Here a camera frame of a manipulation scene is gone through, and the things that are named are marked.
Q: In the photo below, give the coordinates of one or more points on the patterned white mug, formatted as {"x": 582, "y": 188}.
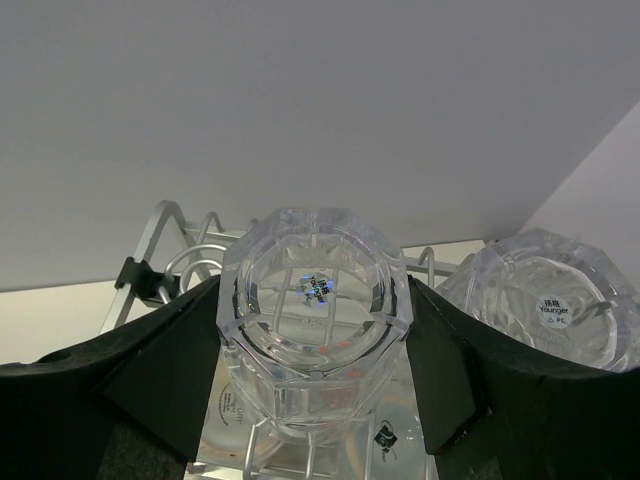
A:
{"x": 226, "y": 430}

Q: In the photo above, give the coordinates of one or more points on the clear glass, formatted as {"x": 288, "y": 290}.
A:
{"x": 557, "y": 295}
{"x": 314, "y": 310}

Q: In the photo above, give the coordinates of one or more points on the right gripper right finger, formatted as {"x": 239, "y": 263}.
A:
{"x": 493, "y": 408}

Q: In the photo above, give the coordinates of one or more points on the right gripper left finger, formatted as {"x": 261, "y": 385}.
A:
{"x": 127, "y": 404}

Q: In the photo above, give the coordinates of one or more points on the metal wire dish rack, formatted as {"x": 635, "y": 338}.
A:
{"x": 172, "y": 257}

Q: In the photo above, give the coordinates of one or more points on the light blue footed cup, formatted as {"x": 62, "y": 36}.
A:
{"x": 390, "y": 446}

